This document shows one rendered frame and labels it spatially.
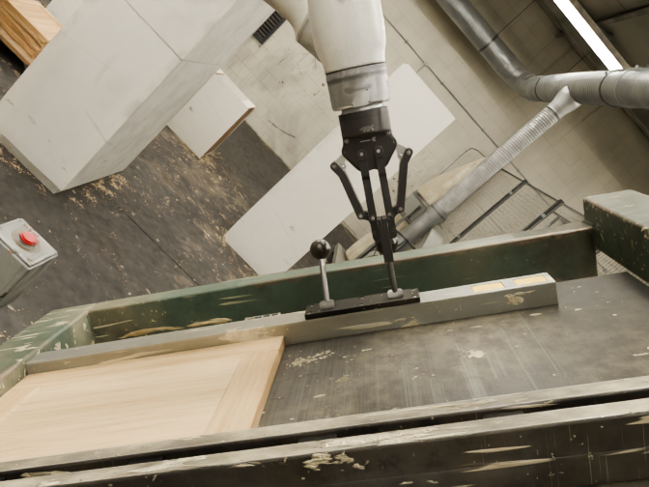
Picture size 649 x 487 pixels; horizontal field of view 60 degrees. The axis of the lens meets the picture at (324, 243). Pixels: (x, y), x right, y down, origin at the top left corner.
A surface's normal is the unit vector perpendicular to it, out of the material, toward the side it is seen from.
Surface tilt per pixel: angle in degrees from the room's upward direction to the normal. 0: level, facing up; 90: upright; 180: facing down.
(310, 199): 90
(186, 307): 90
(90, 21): 90
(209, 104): 90
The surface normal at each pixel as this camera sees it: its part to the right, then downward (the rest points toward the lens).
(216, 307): -0.08, 0.25
